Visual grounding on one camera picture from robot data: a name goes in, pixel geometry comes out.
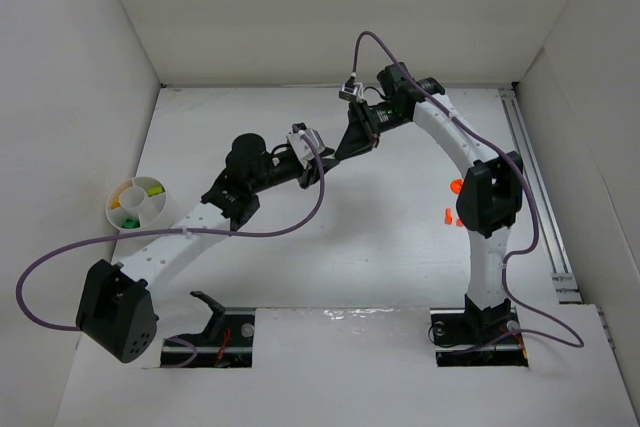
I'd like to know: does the lime green lego brick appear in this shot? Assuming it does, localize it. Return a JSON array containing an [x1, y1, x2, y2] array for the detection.
[[146, 185, 164, 197]]

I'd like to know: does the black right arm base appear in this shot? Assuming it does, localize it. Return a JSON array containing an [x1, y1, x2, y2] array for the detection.
[[427, 309, 529, 368]]

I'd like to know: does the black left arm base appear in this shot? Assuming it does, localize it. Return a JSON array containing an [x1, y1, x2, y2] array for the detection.
[[160, 291, 256, 369]]

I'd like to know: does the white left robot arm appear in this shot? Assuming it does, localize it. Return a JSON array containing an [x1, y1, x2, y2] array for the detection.
[[76, 129, 338, 363]]

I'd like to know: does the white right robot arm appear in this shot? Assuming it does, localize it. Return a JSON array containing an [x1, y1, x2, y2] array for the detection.
[[335, 65, 523, 347]]

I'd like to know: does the orange round lego piece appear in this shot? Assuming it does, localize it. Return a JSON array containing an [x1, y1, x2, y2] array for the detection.
[[450, 179, 464, 195]]

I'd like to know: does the white divided round container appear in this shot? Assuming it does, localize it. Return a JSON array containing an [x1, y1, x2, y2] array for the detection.
[[105, 176, 173, 232]]

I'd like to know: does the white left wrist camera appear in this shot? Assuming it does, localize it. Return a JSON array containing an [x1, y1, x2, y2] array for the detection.
[[286, 123, 326, 169]]

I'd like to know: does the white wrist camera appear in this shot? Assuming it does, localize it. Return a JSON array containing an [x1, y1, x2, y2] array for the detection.
[[286, 123, 326, 169], [338, 76, 364, 103]]

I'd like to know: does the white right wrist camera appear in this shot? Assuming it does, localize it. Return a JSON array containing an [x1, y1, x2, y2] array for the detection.
[[338, 76, 364, 103]]

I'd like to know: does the aluminium rail at table edge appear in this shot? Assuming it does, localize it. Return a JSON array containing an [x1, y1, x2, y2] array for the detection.
[[498, 86, 584, 304]]

